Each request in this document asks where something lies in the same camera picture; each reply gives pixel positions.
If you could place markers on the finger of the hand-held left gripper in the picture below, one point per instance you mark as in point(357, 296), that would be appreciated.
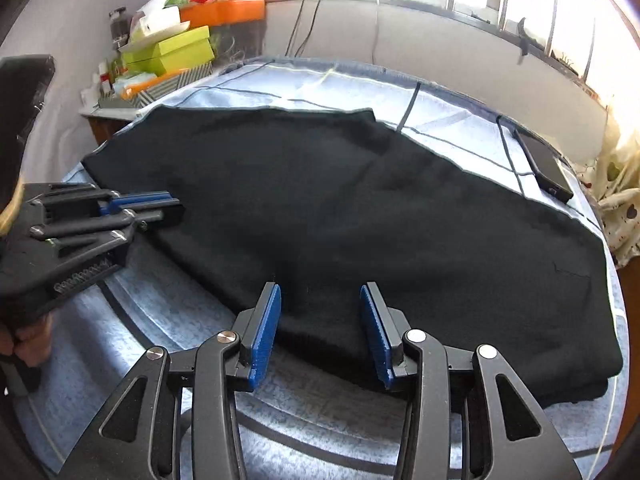
point(135, 199)
point(172, 212)

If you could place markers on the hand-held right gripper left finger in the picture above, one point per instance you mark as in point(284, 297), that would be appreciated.
point(265, 330)

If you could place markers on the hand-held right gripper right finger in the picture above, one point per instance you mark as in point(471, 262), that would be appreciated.
point(375, 330)

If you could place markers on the black pants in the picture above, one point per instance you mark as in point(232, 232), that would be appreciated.
point(325, 200)

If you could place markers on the person's left hand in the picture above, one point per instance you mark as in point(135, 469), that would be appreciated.
point(27, 345)

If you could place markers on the white side table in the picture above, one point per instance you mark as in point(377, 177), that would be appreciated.
point(110, 120)

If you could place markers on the blue plaid bed sheet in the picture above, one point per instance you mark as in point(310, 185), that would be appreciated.
point(150, 310)

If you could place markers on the grey striped box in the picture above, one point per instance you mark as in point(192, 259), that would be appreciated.
point(167, 85)

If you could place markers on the wet wipes pack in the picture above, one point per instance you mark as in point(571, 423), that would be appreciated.
point(137, 80)

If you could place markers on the green shoe box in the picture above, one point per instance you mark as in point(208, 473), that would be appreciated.
point(170, 52)

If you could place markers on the white cardboard lid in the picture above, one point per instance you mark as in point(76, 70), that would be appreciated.
point(155, 35)

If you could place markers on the glass jar with dark lid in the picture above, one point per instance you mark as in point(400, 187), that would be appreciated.
point(119, 27)

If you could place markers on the white tissue pack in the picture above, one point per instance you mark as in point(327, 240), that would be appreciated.
point(157, 10)

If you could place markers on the orange box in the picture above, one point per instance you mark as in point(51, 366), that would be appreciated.
point(225, 10)

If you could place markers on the black phone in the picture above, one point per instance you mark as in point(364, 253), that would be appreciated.
point(542, 162)

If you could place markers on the cream patterned curtain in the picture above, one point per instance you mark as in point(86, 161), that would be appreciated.
point(620, 195)

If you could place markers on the black clip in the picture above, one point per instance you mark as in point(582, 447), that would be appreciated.
point(524, 42)

